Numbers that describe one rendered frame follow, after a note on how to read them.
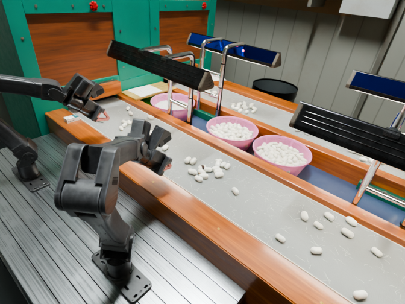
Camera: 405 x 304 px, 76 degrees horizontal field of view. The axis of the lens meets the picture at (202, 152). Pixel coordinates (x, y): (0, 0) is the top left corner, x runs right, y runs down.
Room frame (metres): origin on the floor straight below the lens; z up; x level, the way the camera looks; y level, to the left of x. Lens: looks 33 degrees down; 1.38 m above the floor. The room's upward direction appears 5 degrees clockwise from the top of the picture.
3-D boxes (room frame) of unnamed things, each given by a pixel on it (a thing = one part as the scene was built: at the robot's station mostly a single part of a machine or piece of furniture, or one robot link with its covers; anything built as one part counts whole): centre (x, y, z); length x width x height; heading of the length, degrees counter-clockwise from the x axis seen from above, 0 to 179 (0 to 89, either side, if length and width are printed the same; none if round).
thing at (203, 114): (1.52, -0.06, 0.90); 0.20 x 0.19 x 0.45; 51
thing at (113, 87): (1.37, 0.63, 0.83); 0.30 x 0.06 x 0.07; 141
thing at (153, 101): (1.47, 0.20, 0.72); 0.27 x 0.27 x 0.10
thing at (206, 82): (1.15, 0.24, 1.08); 0.62 x 0.08 x 0.07; 51
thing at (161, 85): (1.61, 0.37, 0.77); 0.33 x 0.15 x 0.01; 141
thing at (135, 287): (0.43, 0.20, 0.71); 0.20 x 0.07 x 0.08; 53
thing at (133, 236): (0.44, 0.21, 0.77); 0.09 x 0.06 x 0.06; 88
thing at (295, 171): (1.02, -0.36, 0.72); 0.27 x 0.27 x 0.10
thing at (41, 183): (0.79, 0.68, 0.71); 0.20 x 0.07 x 0.08; 53
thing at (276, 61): (1.58, -0.10, 1.08); 0.62 x 0.08 x 0.07; 51
